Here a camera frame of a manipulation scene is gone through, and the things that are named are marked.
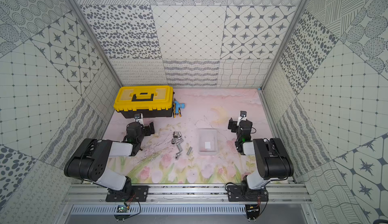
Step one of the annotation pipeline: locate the blue yellow hand tool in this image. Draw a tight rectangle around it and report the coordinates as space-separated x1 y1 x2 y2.
173 100 186 118

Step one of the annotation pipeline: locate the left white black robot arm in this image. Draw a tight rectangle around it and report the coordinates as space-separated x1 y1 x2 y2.
64 122 155 196

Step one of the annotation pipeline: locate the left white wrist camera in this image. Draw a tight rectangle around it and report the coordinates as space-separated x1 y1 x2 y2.
134 113 143 125

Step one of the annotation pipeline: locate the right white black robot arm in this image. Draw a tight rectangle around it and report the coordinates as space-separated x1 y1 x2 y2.
228 114 294 191

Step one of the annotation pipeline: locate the clear plastic storage box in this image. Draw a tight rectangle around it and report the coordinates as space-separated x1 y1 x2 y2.
198 129 218 156

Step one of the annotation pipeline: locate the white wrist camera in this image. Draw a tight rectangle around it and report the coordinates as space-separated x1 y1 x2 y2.
134 113 143 125
237 111 247 126

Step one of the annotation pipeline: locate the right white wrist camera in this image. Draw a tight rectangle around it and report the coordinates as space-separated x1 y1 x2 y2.
237 111 247 126

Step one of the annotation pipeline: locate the yellow black toolbox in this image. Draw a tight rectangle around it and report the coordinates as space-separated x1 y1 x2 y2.
114 86 174 118

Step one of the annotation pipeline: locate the long angled chrome socket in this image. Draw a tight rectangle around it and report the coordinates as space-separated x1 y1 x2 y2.
176 143 183 152

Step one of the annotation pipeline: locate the small chrome socket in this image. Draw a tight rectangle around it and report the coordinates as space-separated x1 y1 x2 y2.
175 152 181 160

